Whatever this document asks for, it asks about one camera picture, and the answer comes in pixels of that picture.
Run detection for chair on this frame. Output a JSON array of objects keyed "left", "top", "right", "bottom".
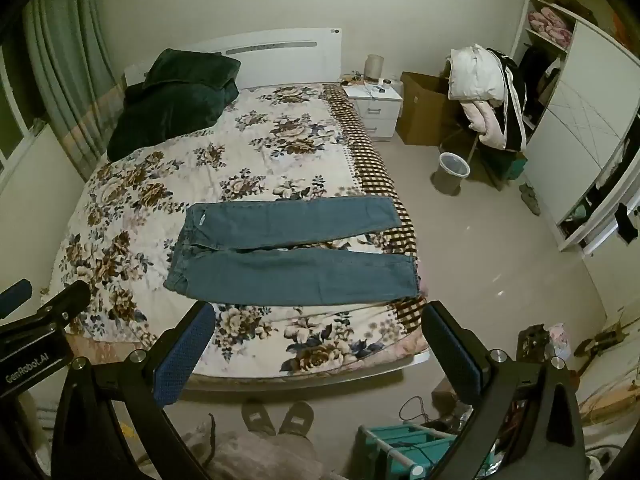
[{"left": 467, "top": 130, "right": 529, "bottom": 192}]

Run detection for white padded jacket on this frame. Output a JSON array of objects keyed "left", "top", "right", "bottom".
[{"left": 448, "top": 45, "right": 506, "bottom": 102}]

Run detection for mesh trash bin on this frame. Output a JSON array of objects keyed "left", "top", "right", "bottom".
[{"left": 433, "top": 152, "right": 471, "bottom": 196}]

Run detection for beige table lamp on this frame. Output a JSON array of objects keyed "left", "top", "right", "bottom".
[{"left": 363, "top": 53, "right": 385, "bottom": 84}]

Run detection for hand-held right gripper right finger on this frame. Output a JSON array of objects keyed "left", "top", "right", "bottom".
[{"left": 421, "top": 300, "right": 586, "bottom": 480}]

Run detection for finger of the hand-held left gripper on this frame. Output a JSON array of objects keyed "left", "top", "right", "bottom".
[
  {"left": 40, "top": 279, "right": 92, "bottom": 320},
  {"left": 0, "top": 279, "right": 34, "bottom": 319}
]

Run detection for black cable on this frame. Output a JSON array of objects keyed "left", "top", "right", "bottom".
[{"left": 398, "top": 395, "right": 437, "bottom": 424}]

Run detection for white wardrobe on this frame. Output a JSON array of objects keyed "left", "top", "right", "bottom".
[{"left": 509, "top": 0, "right": 640, "bottom": 253}]

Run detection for blue denim pants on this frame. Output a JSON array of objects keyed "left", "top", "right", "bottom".
[{"left": 163, "top": 196, "right": 420, "bottom": 307}]

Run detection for person's legs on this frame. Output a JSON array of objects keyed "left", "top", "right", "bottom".
[{"left": 179, "top": 416, "right": 337, "bottom": 480}]

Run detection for teal storage rack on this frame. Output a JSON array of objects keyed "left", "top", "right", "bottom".
[{"left": 357, "top": 422, "right": 482, "bottom": 480}]

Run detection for dark green blanket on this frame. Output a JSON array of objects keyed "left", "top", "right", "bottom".
[{"left": 106, "top": 48, "right": 242, "bottom": 162}]

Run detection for white nightstand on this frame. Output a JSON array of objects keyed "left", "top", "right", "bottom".
[{"left": 342, "top": 81, "right": 404, "bottom": 142}]

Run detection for pink folded bedding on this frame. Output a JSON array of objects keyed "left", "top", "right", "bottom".
[{"left": 528, "top": 7, "right": 574, "bottom": 42}]

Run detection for brown cardboard box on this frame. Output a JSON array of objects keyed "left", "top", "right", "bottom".
[{"left": 396, "top": 71, "right": 463, "bottom": 147}]

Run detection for green striped curtain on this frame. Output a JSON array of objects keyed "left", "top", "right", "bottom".
[{"left": 21, "top": 0, "right": 127, "bottom": 182}]

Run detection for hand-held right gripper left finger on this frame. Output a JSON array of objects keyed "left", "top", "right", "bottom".
[{"left": 50, "top": 301, "right": 217, "bottom": 480}]

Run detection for dark shoes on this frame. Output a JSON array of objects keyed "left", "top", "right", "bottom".
[{"left": 519, "top": 182, "right": 542, "bottom": 217}]

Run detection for black garment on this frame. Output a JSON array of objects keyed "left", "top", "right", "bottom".
[{"left": 487, "top": 48, "right": 532, "bottom": 153}]

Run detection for white bed frame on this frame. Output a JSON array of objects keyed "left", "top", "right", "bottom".
[{"left": 122, "top": 27, "right": 433, "bottom": 391}]

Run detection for black hanging sock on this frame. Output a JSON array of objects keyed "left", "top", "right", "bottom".
[{"left": 613, "top": 202, "right": 639, "bottom": 245}]

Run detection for pink garment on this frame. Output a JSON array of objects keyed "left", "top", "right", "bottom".
[{"left": 460, "top": 99, "right": 509, "bottom": 151}]

